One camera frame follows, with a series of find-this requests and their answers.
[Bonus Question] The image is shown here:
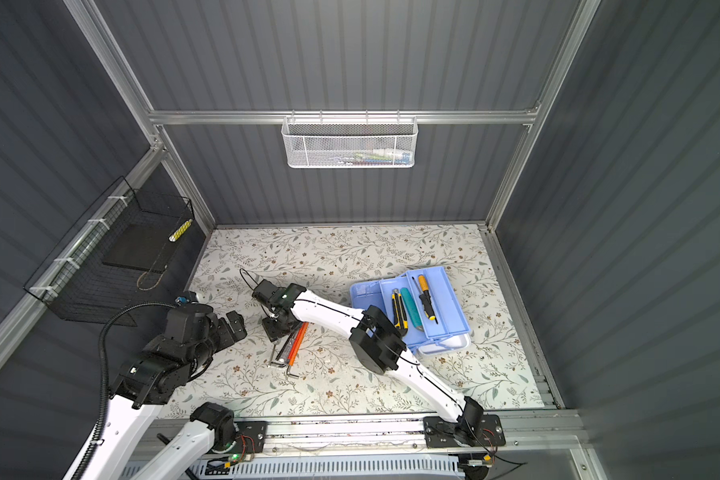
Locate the yellow tag in cage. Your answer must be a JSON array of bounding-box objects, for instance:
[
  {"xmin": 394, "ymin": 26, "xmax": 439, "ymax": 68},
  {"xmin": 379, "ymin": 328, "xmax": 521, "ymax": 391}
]
[{"xmin": 168, "ymin": 219, "xmax": 194, "ymax": 243}]

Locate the teal handled tool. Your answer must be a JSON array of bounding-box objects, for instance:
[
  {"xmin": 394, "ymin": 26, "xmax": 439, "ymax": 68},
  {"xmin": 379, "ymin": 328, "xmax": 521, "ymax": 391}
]
[{"xmin": 401, "ymin": 288, "xmax": 424, "ymax": 332}]

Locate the yellow black utility knife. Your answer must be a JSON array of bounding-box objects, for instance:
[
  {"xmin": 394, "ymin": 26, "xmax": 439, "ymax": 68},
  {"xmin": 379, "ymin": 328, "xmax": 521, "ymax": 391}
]
[{"xmin": 392, "ymin": 289, "xmax": 408, "ymax": 337}]

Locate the black wire cage basket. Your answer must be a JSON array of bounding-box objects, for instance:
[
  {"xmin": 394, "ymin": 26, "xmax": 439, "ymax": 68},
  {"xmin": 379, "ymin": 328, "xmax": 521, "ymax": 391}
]
[{"xmin": 24, "ymin": 183, "xmax": 204, "ymax": 326}]

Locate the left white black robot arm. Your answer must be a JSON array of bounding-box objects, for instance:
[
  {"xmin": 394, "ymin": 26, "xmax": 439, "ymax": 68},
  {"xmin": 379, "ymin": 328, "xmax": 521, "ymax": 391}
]
[{"xmin": 65, "ymin": 293, "xmax": 247, "ymax": 479}]

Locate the black yellow screwdriver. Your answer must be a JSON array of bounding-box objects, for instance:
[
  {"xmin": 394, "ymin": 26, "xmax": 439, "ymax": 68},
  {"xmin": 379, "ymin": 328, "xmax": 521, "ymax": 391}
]
[{"xmin": 414, "ymin": 275, "xmax": 439, "ymax": 324}]

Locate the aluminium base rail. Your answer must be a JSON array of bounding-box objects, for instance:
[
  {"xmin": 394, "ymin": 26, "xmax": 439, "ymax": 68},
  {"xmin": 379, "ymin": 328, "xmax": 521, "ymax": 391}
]
[{"xmin": 255, "ymin": 409, "xmax": 590, "ymax": 458}]

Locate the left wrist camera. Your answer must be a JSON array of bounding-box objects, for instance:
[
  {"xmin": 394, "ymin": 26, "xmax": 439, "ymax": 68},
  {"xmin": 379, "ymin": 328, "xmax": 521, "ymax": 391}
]
[{"xmin": 175, "ymin": 291, "xmax": 199, "ymax": 305}]

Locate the large black hex key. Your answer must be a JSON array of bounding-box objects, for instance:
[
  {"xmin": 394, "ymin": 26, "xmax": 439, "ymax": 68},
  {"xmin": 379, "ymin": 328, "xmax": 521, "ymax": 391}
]
[{"xmin": 269, "ymin": 339, "xmax": 292, "ymax": 368}]

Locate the white wire mesh basket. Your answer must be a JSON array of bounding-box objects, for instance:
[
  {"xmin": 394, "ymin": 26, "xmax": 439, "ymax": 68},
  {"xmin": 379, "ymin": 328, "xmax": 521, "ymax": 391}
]
[{"xmin": 281, "ymin": 118, "xmax": 419, "ymax": 169}]

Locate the black foam pad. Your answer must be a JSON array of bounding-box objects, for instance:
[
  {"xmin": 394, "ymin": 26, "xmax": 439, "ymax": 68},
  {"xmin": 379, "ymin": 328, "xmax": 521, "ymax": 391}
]
[{"xmin": 102, "ymin": 224, "xmax": 177, "ymax": 273}]

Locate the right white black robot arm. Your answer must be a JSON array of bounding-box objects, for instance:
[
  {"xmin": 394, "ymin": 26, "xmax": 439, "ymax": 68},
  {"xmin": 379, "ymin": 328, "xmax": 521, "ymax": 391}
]
[{"xmin": 246, "ymin": 279, "xmax": 485, "ymax": 446}]

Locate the orange handled tool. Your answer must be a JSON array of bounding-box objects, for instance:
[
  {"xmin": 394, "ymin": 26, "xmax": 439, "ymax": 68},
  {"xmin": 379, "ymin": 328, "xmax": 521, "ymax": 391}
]
[{"xmin": 288, "ymin": 323, "xmax": 308, "ymax": 368}]

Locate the small silver hex key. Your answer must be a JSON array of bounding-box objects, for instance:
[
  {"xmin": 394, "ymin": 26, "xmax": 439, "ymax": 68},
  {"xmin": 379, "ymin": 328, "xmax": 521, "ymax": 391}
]
[{"xmin": 286, "ymin": 364, "xmax": 300, "ymax": 379}]

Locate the white vented cable duct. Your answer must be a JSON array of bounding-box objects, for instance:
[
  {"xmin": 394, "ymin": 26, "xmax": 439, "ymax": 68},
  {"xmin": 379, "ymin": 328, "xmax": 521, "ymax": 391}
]
[{"xmin": 119, "ymin": 454, "xmax": 466, "ymax": 480}]

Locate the white blue tool box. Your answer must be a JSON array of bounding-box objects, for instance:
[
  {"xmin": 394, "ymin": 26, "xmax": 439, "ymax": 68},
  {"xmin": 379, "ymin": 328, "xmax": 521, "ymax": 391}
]
[{"xmin": 350, "ymin": 266, "xmax": 471, "ymax": 356}]

